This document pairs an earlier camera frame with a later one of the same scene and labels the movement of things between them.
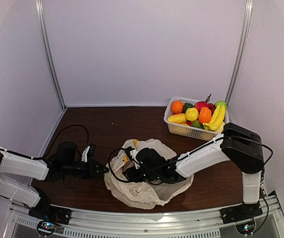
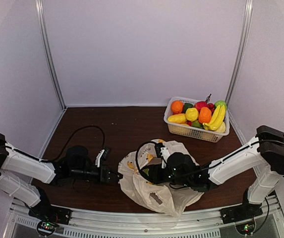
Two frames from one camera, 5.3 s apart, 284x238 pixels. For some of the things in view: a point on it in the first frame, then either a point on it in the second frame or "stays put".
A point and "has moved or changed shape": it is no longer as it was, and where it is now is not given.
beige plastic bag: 141,194 has moved or changed shape
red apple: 200,104 stays put
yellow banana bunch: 217,119 stays put
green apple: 220,102 stays put
